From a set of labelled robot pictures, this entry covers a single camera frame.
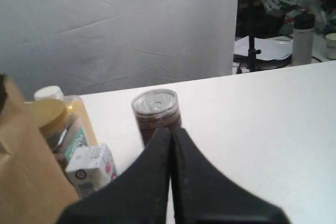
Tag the large brown paper bag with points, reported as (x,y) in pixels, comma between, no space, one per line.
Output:
(33,186)

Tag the small white milk carton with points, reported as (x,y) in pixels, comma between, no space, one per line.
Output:
(90,169)

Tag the juice bottle with white cap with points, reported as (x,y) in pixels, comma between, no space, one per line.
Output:
(81,132)

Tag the white paper sheets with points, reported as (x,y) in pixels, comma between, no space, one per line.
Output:
(271,49)

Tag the white fabric backdrop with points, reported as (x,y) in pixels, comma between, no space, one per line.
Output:
(87,46)

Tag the white bottle with black cap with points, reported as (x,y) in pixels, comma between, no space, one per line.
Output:
(302,43)

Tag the pile of white clutter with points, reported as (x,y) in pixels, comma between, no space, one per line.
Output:
(286,10)

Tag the clear can of brown grounds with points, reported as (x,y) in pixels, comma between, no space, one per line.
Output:
(155,109)

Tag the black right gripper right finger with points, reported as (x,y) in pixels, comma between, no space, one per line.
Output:
(202,194)

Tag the black light stand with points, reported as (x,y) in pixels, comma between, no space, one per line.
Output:
(252,51)

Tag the jar with yellow lid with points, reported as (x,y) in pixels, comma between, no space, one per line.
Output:
(53,120)

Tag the white paper cup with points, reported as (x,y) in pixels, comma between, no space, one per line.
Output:
(331,46)

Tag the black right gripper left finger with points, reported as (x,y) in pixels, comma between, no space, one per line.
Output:
(138,195)

